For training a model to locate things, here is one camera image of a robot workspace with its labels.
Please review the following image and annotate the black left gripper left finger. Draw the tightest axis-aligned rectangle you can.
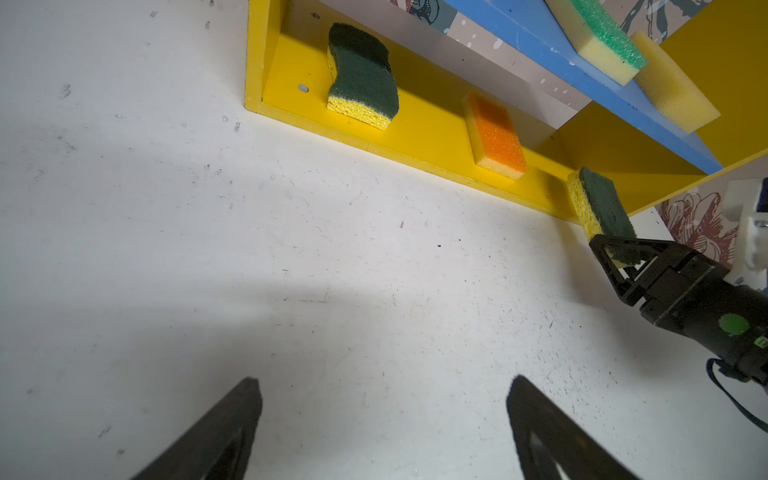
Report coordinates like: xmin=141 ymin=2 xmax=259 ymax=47
xmin=135 ymin=377 xmax=263 ymax=479

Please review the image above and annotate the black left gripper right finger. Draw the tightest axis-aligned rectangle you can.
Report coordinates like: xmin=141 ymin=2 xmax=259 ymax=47
xmin=506 ymin=375 xmax=636 ymax=479

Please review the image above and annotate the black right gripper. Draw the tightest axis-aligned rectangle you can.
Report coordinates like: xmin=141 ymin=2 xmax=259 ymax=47
xmin=589 ymin=235 xmax=736 ymax=336

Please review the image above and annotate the dark green wavy sponge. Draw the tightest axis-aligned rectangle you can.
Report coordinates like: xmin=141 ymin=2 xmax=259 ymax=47
xmin=566 ymin=167 xmax=637 ymax=242
xmin=326 ymin=23 xmax=399 ymax=131

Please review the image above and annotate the orange sponge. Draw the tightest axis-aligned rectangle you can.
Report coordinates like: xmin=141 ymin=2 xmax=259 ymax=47
xmin=462 ymin=92 xmax=528 ymax=180

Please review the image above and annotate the yellow sponge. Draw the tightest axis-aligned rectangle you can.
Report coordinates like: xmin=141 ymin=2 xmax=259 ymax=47
xmin=630 ymin=31 xmax=721 ymax=134

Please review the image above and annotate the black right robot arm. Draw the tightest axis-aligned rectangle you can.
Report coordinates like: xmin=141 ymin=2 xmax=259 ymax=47
xmin=589 ymin=235 xmax=767 ymax=386

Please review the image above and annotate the yellow shelf unit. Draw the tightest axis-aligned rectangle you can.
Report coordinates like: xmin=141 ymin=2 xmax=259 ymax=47
xmin=245 ymin=1 xmax=767 ymax=220

